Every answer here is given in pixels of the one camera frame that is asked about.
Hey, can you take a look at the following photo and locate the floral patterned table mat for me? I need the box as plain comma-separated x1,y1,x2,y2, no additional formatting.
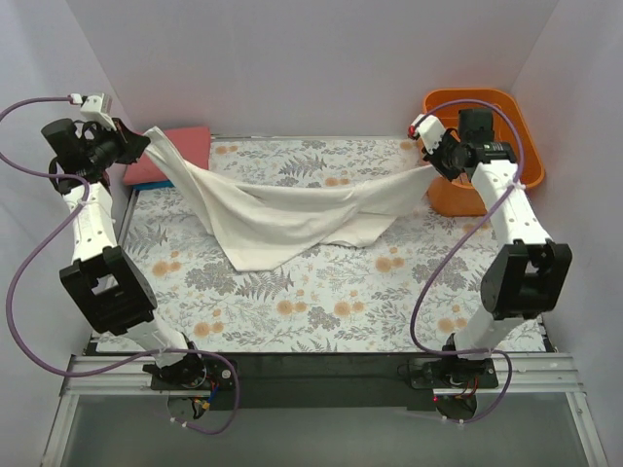
96,137,551,355

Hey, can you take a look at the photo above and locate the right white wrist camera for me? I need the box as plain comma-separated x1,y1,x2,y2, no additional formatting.
408,114,446,153

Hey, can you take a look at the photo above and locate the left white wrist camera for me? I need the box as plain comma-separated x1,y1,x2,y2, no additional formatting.
68,93,117,131

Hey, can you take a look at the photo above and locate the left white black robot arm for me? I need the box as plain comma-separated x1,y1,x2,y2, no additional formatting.
41,118,207,388

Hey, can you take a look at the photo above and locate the folded red t shirt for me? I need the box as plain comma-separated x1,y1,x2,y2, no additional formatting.
123,126,211,187

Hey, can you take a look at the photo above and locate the orange plastic basket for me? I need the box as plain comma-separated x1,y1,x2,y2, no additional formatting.
422,89,544,217

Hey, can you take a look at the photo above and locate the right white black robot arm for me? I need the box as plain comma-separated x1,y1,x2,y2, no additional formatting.
412,106,572,368

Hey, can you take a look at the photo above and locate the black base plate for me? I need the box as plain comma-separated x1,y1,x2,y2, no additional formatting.
150,353,500,413

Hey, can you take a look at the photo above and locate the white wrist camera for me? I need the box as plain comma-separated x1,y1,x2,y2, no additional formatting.
68,93,117,131
408,114,446,153

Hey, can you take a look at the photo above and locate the folded blue t shirt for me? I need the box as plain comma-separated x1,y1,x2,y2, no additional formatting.
132,180,174,192

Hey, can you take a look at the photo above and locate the aluminium mounting rail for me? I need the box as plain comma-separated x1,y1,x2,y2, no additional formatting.
61,352,584,395

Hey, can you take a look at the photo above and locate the white t shirt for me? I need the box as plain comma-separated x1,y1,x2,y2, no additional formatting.
137,126,435,273

